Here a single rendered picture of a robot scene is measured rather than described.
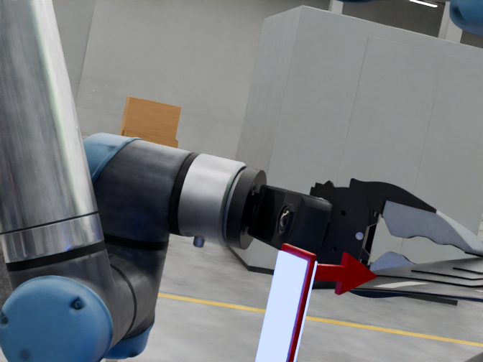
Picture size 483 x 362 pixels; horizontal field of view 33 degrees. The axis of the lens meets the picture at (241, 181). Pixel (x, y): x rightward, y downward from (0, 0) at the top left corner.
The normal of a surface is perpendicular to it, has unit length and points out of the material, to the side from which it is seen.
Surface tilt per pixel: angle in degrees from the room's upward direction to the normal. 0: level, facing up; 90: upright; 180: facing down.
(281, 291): 90
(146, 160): 53
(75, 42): 90
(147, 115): 90
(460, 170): 90
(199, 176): 57
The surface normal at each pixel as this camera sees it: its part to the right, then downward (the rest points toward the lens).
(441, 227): -0.25, -0.08
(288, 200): -0.92, -0.28
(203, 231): -0.34, 0.68
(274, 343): -0.78, -0.11
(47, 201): 0.29, -0.04
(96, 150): -0.13, -0.58
